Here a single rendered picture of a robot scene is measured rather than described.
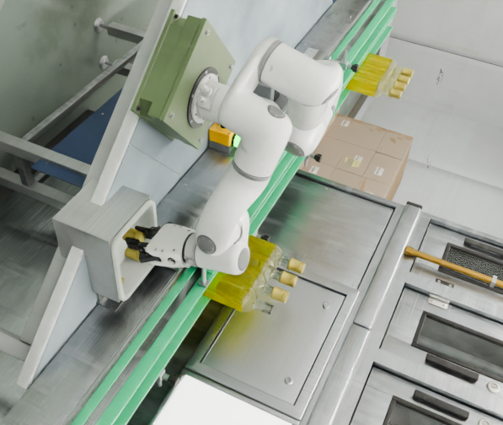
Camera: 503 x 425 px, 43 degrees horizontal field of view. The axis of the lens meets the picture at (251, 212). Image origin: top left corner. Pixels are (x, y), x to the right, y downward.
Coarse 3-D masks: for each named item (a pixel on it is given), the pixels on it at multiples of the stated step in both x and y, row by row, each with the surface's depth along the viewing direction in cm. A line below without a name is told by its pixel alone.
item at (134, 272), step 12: (144, 204) 148; (144, 216) 155; (156, 216) 155; (132, 228) 160; (120, 240) 158; (120, 252) 160; (120, 264) 162; (132, 264) 162; (144, 264) 163; (120, 276) 148; (132, 276) 160; (144, 276) 161; (120, 288) 151; (132, 288) 157
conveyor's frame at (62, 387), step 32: (352, 0) 268; (320, 32) 247; (224, 160) 189; (192, 192) 179; (160, 224) 169; (192, 224) 170; (160, 288) 166; (96, 320) 158; (128, 320) 158; (64, 352) 151; (96, 352) 151; (32, 384) 145; (64, 384) 145; (96, 384) 147; (32, 416) 139; (64, 416) 140
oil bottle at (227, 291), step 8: (216, 280) 173; (224, 280) 173; (232, 280) 173; (208, 288) 172; (216, 288) 171; (224, 288) 171; (232, 288) 171; (240, 288) 171; (248, 288) 171; (208, 296) 175; (216, 296) 173; (224, 296) 171; (232, 296) 170; (240, 296) 170; (248, 296) 170; (256, 296) 171; (232, 304) 172; (240, 304) 170; (248, 304) 169
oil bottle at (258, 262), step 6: (252, 252) 180; (252, 258) 179; (258, 258) 179; (264, 258) 179; (252, 264) 177; (258, 264) 177; (264, 264) 178; (270, 264) 178; (258, 270) 177; (264, 270) 176; (270, 270) 177; (270, 276) 178
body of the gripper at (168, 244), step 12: (168, 228) 147; (180, 228) 146; (156, 240) 144; (168, 240) 143; (180, 240) 142; (156, 252) 142; (168, 252) 141; (180, 252) 140; (156, 264) 145; (168, 264) 142; (180, 264) 141
